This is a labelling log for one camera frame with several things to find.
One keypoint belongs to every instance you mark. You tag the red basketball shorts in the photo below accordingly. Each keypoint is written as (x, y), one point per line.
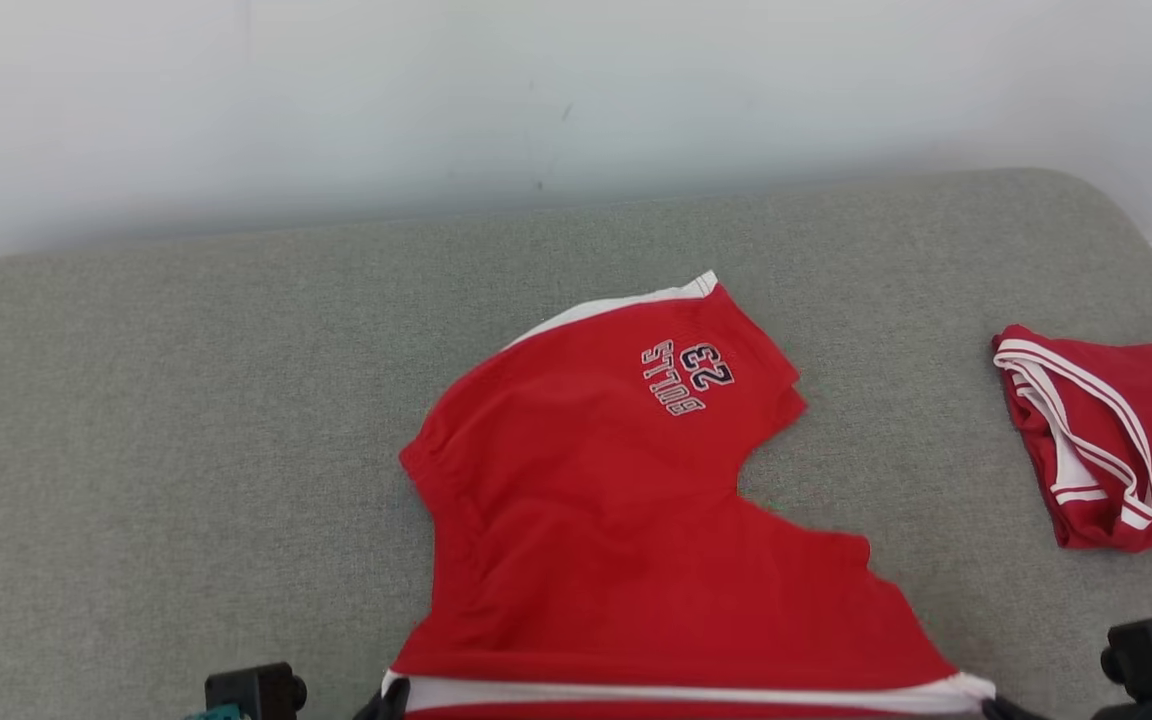
(616, 550)

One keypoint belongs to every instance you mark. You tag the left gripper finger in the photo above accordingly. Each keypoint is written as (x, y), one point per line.
(386, 705)

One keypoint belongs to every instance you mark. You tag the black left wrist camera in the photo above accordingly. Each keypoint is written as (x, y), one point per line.
(256, 692)

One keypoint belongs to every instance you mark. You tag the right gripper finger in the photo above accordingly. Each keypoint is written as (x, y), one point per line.
(1004, 710)

